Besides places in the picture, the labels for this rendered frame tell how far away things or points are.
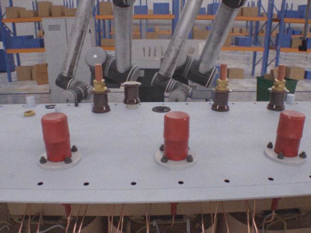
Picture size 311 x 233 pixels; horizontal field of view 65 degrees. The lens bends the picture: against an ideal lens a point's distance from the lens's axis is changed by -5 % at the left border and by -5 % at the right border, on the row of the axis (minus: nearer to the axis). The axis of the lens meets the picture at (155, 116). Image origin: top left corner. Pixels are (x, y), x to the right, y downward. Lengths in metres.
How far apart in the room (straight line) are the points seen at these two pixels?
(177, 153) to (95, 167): 0.22
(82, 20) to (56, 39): 4.04
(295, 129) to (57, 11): 8.88
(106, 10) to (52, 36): 3.39
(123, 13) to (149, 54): 4.13
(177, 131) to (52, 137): 0.33
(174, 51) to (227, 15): 0.41
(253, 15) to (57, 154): 9.04
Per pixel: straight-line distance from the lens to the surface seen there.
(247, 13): 9.41
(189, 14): 1.73
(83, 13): 1.80
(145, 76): 2.77
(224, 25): 1.86
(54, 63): 5.90
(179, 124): 0.66
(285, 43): 10.11
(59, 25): 5.80
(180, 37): 1.73
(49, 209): 0.99
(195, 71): 2.26
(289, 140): 0.79
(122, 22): 1.83
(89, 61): 2.34
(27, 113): 1.20
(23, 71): 9.97
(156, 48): 5.86
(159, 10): 8.78
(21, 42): 9.77
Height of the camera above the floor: 1.72
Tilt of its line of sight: 19 degrees down
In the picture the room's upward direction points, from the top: straight up
